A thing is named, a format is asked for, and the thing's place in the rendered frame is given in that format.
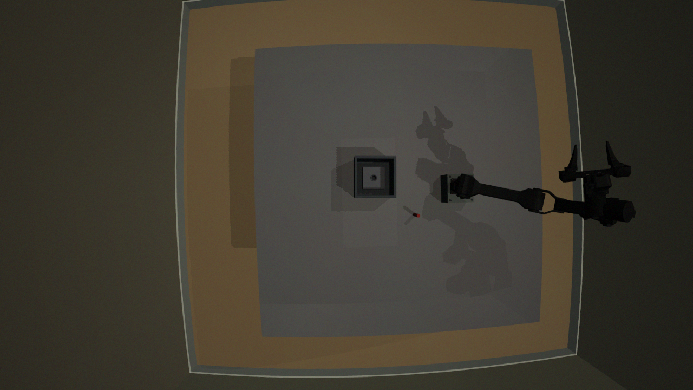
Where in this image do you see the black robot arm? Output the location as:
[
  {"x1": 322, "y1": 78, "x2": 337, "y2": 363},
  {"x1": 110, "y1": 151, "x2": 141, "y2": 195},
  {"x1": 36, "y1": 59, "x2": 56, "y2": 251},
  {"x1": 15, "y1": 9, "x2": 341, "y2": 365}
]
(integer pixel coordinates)
[{"x1": 450, "y1": 174, "x2": 636, "y2": 227}]

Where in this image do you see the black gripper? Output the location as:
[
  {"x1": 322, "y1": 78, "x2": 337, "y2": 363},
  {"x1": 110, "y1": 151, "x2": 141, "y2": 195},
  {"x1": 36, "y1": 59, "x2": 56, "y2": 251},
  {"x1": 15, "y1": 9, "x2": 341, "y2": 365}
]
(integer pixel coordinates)
[{"x1": 559, "y1": 141, "x2": 631, "y2": 200}]

